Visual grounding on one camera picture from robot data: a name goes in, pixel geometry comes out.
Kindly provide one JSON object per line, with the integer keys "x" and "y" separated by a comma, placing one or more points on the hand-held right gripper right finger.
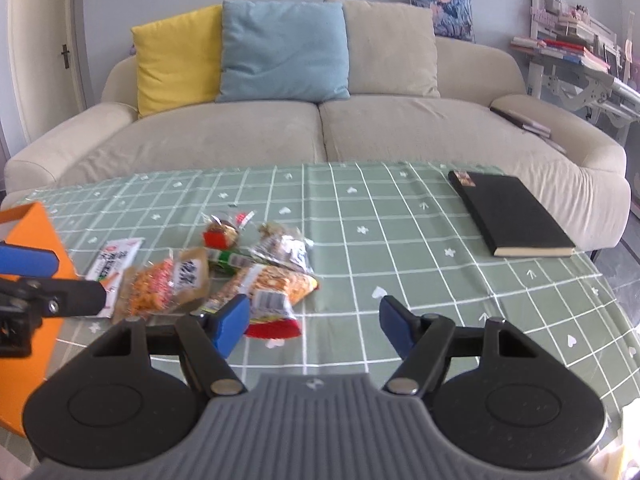
{"x": 397, "y": 322}

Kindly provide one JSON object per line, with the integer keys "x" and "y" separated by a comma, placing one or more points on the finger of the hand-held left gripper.
{"x": 70, "y": 297}
{"x": 27, "y": 260}

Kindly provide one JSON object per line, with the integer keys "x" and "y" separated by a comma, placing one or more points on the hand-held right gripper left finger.
{"x": 229, "y": 322}

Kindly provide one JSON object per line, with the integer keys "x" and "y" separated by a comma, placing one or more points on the white stick snack packet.
{"x": 112, "y": 260}

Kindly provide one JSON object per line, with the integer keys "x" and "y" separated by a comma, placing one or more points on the orange peanut packet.
{"x": 275, "y": 287}

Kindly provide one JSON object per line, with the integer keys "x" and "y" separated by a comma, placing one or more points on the orange cardboard box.
{"x": 20, "y": 390}

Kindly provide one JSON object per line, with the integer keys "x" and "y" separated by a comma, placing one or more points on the green snack packet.
{"x": 230, "y": 259}

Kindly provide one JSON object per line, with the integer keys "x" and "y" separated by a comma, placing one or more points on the orange crumb packet brown label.
{"x": 165, "y": 282}

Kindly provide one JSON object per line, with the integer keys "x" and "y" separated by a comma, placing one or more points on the small clear red-topped packet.
{"x": 222, "y": 234}

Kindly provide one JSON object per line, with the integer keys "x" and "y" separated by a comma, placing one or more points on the clear packet of brown snacks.
{"x": 282, "y": 249}

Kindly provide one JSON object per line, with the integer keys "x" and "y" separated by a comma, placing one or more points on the green checked tablecloth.
{"x": 400, "y": 260}

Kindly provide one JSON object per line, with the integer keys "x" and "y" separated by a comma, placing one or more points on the black notebook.
{"x": 515, "y": 215}

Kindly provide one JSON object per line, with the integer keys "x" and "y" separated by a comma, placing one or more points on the beige sofa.
{"x": 225, "y": 145}

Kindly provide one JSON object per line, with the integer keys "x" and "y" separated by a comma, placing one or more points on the white door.
{"x": 45, "y": 35}

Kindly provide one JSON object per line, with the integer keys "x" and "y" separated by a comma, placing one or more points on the yellow pillow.
{"x": 175, "y": 60}

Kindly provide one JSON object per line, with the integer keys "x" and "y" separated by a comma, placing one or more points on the beige pillow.
{"x": 390, "y": 45}

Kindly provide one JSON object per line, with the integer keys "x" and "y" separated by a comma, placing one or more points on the light blue pillow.
{"x": 285, "y": 50}

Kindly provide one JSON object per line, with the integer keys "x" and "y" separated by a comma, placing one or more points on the printed figure pillow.
{"x": 442, "y": 2}

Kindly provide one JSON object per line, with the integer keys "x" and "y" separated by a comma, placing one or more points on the white desk with books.
{"x": 570, "y": 45}

